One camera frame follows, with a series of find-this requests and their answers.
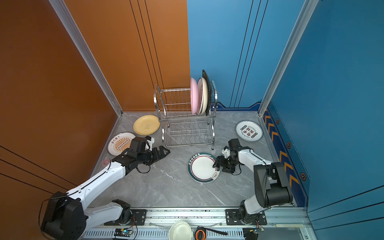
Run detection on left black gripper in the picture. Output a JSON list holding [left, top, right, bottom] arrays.
[[137, 145, 171, 166]]

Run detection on white plate green red rim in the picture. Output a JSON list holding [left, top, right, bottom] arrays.
[[188, 152, 221, 184]]

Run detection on chrome two-tier dish rack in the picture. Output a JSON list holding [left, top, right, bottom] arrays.
[[154, 80, 218, 150]]

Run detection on white plate red characters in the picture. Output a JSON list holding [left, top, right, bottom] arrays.
[[235, 120, 263, 142]]

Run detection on pink round plate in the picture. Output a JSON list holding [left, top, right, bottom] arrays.
[[190, 78, 199, 115]]

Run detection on cream round plate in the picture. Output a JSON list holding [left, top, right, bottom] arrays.
[[202, 78, 209, 115]]

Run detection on black square floral plate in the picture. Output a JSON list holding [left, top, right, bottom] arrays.
[[203, 70, 213, 116]]

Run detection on white plate green cloud outline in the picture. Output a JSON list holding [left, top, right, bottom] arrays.
[[197, 78, 204, 115]]

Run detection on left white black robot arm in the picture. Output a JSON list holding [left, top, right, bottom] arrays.
[[38, 136, 170, 240]]

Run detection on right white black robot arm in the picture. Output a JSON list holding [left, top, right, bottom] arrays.
[[213, 139, 294, 225]]

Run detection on yellow round plate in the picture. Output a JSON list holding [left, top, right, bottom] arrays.
[[133, 115, 160, 136]]

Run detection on white plate orange sunburst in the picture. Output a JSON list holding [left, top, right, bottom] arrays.
[[107, 132, 136, 156]]

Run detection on green circuit board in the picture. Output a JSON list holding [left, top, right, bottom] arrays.
[[114, 228, 134, 239]]

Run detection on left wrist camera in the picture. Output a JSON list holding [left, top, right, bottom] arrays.
[[145, 136, 155, 151]]

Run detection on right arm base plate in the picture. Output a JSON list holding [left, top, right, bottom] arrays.
[[225, 209, 268, 226]]

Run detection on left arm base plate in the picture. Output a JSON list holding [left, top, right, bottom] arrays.
[[104, 209, 147, 227]]

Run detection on white bowl on rail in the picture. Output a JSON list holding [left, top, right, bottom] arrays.
[[169, 221, 193, 240]]

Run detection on aluminium mounting rail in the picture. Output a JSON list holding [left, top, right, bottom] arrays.
[[85, 207, 312, 231]]

